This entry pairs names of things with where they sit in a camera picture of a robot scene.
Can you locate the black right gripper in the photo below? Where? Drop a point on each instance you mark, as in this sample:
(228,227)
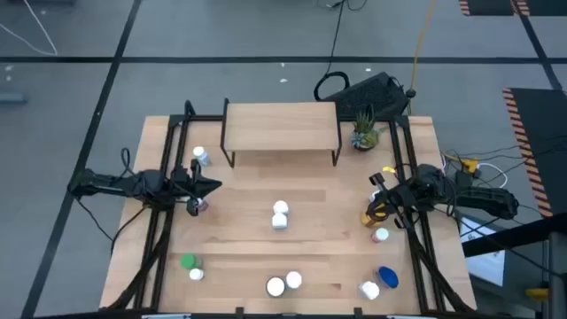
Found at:
(405,195)

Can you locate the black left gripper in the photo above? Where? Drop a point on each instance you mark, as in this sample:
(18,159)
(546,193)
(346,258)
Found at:
(181,184)

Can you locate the amber fish oil bottle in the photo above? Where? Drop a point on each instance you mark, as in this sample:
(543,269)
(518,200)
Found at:
(367,219)

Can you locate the pink bottle with white cap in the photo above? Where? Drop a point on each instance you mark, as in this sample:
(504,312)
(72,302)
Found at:
(381,234)

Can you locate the white bottle with blue-edged label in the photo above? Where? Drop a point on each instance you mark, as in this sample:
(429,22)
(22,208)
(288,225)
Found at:
(200,153)

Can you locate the green-capped green caffeine bottle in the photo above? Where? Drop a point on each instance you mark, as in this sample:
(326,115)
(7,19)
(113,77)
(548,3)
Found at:
(188,261)

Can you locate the small white-capped white bottle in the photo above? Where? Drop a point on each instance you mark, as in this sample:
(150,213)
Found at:
(196,274)

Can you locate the white-capped white medicine bottle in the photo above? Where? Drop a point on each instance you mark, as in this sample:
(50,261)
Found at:
(370,290)
(279,221)
(281,207)

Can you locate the clear bottle green fruit label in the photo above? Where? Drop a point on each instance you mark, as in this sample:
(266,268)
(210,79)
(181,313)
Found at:
(275,287)

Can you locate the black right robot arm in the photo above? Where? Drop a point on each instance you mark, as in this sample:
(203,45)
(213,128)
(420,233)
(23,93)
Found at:
(487,199)

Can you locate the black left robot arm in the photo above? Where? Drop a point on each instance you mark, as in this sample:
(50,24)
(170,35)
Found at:
(111,184)

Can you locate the wooden shelf with black legs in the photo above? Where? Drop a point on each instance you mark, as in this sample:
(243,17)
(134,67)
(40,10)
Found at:
(279,128)

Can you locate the potted succulent in black pot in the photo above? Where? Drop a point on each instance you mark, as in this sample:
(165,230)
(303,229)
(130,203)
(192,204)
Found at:
(364,137)

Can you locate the black power adapter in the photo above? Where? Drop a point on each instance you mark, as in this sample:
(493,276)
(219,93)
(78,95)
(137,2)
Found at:
(464,179)

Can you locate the clear bottle with blue cap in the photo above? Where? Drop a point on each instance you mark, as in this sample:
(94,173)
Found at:
(388,277)

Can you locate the yellow plug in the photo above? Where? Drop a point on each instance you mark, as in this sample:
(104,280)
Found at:
(470,165)

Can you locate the black perforated computer case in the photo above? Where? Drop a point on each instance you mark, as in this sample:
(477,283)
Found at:
(367,95)

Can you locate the white box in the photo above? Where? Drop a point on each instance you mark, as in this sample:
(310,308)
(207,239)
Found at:
(485,266)

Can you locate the black metal beam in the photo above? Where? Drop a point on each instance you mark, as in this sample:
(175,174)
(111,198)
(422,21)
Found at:
(509,237)

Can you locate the black mat with hazard stripes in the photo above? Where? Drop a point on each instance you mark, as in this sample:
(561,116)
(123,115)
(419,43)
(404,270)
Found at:
(491,6)
(549,133)

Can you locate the yellow plastic object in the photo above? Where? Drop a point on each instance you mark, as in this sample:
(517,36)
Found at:
(537,293)

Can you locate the black aluminium extrusion frame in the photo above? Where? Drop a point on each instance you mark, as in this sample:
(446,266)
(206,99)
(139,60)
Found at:
(173,133)

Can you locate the grey metal post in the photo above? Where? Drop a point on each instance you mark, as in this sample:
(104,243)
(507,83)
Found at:
(558,274)

